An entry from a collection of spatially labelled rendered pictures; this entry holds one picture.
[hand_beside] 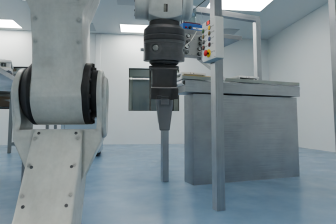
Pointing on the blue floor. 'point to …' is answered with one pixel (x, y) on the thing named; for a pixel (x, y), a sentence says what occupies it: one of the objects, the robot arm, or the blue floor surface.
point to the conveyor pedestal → (242, 138)
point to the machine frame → (217, 187)
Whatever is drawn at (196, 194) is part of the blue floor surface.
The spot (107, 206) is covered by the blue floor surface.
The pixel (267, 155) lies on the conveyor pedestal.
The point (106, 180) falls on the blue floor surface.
